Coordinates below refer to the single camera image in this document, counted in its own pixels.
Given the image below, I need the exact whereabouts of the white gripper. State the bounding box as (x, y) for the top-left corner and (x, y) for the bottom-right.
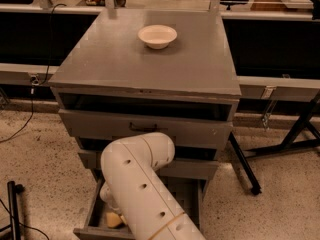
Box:
(99, 182), (121, 215)

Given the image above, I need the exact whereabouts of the yellow sponge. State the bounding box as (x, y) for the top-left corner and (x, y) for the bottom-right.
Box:
(106, 212), (124, 228)

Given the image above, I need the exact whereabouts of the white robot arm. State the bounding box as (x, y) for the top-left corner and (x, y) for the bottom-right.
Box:
(100, 132), (206, 240)

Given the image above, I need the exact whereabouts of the grey top drawer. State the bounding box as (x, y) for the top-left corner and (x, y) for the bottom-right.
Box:
(59, 109), (232, 149)

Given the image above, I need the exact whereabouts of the grey bottom drawer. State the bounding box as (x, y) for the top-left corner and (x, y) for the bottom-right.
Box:
(73, 175), (202, 240)

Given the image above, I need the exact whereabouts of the grey drawer cabinet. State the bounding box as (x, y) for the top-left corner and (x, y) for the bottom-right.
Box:
(49, 9), (241, 224)

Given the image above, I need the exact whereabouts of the black stand left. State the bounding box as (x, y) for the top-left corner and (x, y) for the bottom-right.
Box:
(2, 181), (22, 240)

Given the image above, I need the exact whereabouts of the white bowl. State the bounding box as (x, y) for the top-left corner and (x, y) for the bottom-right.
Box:
(138, 25), (177, 49)

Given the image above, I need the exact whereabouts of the black metal stand right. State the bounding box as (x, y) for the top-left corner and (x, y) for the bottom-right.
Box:
(228, 91), (320, 195)

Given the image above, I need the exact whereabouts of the black top drawer handle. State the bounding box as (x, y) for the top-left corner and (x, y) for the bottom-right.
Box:
(129, 122), (158, 133)

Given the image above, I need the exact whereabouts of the black cable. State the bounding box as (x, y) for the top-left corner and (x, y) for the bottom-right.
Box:
(0, 3), (68, 145)

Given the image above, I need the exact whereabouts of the grey barrier rail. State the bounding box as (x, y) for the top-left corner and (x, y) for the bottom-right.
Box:
(0, 9), (320, 101)

